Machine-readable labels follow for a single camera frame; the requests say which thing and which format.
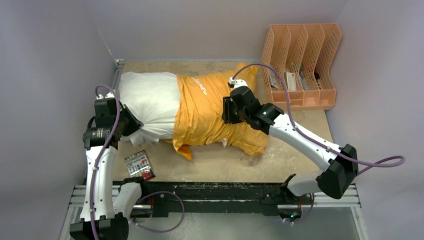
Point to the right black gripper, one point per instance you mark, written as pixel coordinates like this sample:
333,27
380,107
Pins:
228,115

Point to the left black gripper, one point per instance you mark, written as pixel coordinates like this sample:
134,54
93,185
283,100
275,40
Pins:
134,125

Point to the orange Mickey Mouse pillowcase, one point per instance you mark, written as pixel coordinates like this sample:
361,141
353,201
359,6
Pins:
199,122

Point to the white pillow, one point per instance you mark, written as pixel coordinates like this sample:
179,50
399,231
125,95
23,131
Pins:
154,99

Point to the peach plastic file organizer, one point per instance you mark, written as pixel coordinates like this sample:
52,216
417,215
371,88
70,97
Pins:
308,51

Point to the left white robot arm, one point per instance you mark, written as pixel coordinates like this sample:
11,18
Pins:
99,219

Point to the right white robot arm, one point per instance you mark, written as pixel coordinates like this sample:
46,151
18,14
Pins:
335,173

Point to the small paper packet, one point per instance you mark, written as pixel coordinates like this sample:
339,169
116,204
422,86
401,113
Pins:
274,82

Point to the colourful marker pack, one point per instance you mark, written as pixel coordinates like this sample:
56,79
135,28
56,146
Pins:
139,165

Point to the white card box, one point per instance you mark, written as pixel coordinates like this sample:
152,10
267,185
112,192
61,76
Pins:
290,81

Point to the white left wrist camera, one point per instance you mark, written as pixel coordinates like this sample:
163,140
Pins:
109,95

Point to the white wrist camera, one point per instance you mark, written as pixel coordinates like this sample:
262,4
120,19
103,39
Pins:
236,83
109,95

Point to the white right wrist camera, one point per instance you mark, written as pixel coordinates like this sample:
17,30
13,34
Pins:
236,83

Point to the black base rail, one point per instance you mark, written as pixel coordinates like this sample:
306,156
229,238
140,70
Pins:
160,198

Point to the aluminium frame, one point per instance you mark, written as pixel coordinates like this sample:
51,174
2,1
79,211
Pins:
106,216

